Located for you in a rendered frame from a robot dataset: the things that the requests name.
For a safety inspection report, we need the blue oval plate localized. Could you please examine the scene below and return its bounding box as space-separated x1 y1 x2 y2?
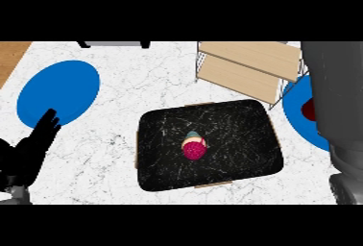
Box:
16 60 102 128
280 74 332 153

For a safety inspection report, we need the wooden tiered wire shelf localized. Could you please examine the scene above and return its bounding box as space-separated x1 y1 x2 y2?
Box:
195 41 308 111

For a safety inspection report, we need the grey appliance with black legs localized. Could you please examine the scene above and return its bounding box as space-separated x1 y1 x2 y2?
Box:
76 41 152 50

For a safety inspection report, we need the pink frosted cupcake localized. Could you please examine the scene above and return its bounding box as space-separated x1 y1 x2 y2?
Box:
181 130 209 161

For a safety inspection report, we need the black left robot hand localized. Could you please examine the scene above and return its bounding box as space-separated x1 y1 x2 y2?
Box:
0 108 63 194

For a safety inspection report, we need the black speckled tray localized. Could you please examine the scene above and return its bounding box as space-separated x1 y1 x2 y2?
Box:
133 98 286 193

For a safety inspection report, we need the dark red food item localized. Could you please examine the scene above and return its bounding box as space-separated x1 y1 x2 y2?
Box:
301 97 317 122

